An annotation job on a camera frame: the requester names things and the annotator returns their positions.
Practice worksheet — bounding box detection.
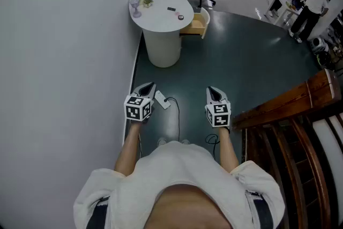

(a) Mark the large wooden drawer white front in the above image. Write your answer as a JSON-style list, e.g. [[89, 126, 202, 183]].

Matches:
[[179, 7, 211, 40]]

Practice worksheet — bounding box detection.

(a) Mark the dark shoulder strap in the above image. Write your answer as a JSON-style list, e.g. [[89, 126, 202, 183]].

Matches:
[[85, 195, 111, 229], [246, 190, 274, 229]]

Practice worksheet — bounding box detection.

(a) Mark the white side table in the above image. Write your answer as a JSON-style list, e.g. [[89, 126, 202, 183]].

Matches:
[[265, 0, 303, 29]]

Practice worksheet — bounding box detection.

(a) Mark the white round robot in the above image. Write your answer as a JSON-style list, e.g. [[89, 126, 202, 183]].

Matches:
[[308, 37, 329, 55]]

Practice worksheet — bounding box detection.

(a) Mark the person's right forearm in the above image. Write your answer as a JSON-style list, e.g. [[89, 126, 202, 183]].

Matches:
[[217, 127, 240, 174]]

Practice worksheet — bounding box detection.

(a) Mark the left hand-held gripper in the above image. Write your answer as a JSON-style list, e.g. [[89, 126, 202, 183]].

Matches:
[[124, 82, 156, 123]]

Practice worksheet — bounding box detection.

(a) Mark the person's left forearm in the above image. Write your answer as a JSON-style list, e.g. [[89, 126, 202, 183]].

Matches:
[[114, 120, 144, 178]]

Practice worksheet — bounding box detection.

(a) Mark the right hand-held gripper cable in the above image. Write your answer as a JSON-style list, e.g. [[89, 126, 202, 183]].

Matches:
[[205, 133, 221, 160]]

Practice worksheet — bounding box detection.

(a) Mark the brown wooden chair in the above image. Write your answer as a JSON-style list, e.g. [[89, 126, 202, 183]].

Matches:
[[232, 68, 343, 229]]

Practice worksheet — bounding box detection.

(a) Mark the black power strip cable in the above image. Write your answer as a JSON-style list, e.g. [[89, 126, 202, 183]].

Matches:
[[166, 97, 181, 143]]

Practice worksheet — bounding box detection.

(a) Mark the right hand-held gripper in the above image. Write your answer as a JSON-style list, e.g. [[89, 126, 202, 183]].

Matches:
[[205, 86, 232, 128]]

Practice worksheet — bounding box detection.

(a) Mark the white power strip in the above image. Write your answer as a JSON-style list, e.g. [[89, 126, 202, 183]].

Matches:
[[154, 90, 172, 110]]

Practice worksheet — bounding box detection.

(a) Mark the person's white shirt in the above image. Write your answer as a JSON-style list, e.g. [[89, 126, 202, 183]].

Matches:
[[72, 141, 286, 229]]

